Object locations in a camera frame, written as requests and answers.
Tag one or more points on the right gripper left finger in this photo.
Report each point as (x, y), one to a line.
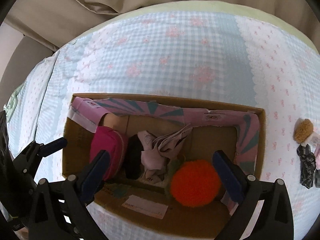
(59, 209)

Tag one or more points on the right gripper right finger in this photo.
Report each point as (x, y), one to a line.
(275, 220)

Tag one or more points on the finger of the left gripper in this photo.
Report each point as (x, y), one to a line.
(52, 147)
(28, 161)

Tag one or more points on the magenta pouch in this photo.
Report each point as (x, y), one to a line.
(108, 149)

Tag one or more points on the black patterned cloth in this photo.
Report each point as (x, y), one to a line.
(309, 175)

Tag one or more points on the orange knitted ball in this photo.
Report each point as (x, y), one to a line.
(195, 184)

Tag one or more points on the brown plush toy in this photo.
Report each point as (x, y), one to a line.
(304, 133)

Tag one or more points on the pale pink cloth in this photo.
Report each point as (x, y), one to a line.
(158, 150)

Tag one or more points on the light pink soft pad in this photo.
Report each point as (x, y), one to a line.
(317, 157)

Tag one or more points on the cardboard box pink lining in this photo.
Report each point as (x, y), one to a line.
(237, 130)

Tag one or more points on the grey sofa backrest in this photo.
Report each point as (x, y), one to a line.
(23, 60)

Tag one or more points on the blue checkered floral bedsheet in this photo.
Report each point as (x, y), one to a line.
(280, 161)

